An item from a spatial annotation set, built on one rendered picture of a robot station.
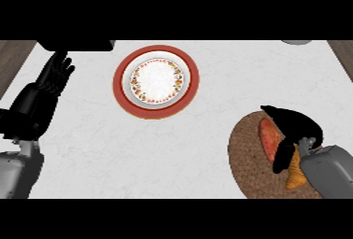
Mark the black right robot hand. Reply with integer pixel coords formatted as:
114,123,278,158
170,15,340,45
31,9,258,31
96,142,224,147
260,105,323,175

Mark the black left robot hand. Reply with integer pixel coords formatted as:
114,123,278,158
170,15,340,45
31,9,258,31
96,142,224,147
0,50,75,141

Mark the red rimmed floral plate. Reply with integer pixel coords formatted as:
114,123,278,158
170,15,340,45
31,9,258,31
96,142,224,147
112,44,201,120

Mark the black appliance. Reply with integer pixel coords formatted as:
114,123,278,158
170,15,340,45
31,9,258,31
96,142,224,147
35,40,115,52

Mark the brown woven round placemat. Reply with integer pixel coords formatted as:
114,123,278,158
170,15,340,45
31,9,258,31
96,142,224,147
227,109,323,200

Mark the grey round object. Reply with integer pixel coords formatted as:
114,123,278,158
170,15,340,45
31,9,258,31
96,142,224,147
281,40,315,46

